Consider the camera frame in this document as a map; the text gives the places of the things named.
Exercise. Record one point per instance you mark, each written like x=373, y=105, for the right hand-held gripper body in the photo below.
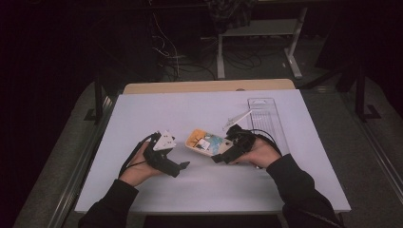
x=245, y=139

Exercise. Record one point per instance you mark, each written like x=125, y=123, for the clear plastic container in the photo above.
x=266, y=117

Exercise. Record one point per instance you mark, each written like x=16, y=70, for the dark cloth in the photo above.
x=231, y=12

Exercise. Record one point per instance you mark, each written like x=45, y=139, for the person's left hand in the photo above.
x=138, y=171

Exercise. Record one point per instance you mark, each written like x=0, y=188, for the metal floor rail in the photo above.
x=75, y=177
x=386, y=164

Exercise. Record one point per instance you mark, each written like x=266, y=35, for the black metal stand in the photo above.
x=359, y=95
x=98, y=98

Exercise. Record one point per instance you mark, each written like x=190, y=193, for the person's right hand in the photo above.
x=261, y=153

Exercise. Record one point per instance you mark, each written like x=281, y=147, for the painted print phone case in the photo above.
x=206, y=142

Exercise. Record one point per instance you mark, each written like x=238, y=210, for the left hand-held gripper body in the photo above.
x=160, y=161

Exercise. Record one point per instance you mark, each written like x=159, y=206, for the light wooden board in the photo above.
x=206, y=86

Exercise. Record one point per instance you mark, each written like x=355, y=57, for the white metal desk frame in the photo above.
x=259, y=28

